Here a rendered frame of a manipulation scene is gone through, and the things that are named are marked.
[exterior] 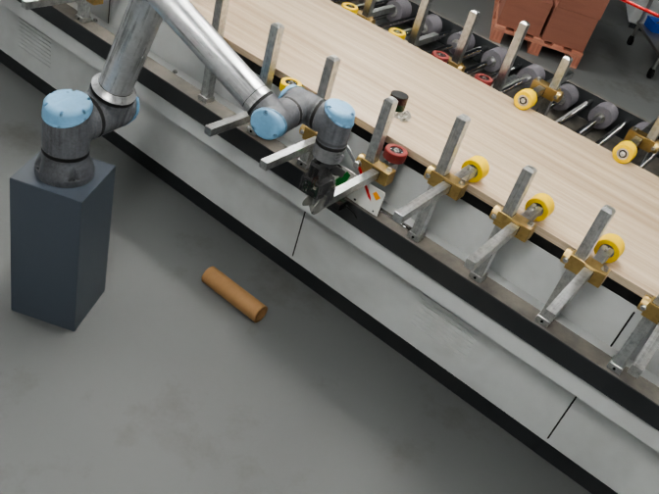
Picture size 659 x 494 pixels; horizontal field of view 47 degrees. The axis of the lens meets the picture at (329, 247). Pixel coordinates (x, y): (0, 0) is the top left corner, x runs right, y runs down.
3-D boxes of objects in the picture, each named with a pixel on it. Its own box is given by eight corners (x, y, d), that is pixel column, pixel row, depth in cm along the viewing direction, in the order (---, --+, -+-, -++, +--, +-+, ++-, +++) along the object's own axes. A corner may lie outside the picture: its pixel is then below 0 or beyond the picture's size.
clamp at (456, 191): (455, 202, 236) (461, 188, 233) (420, 180, 241) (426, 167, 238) (464, 195, 241) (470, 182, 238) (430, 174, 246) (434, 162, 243)
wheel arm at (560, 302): (551, 323, 199) (557, 314, 196) (539, 316, 200) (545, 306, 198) (613, 253, 234) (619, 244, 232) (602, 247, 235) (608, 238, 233)
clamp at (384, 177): (383, 187, 252) (388, 174, 249) (353, 167, 257) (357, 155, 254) (393, 181, 256) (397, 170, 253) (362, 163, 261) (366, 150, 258)
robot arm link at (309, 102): (275, 88, 207) (312, 108, 204) (296, 77, 216) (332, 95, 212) (268, 118, 213) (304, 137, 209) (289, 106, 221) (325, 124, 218)
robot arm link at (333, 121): (333, 92, 212) (364, 108, 209) (323, 130, 219) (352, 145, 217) (317, 102, 205) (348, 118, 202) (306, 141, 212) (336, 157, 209)
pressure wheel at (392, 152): (389, 185, 258) (400, 157, 251) (372, 173, 261) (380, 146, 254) (402, 178, 264) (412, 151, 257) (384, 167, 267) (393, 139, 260)
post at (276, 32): (252, 145, 283) (278, 25, 254) (245, 141, 284) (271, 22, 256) (259, 143, 286) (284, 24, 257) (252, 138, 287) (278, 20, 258)
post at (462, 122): (416, 242, 253) (467, 120, 225) (408, 236, 255) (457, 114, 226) (422, 238, 256) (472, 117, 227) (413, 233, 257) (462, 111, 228)
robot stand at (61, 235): (74, 331, 277) (81, 202, 241) (11, 310, 278) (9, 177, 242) (104, 290, 297) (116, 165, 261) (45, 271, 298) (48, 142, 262)
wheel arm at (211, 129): (210, 139, 252) (212, 128, 250) (203, 134, 253) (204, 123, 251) (291, 109, 283) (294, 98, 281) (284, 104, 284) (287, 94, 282)
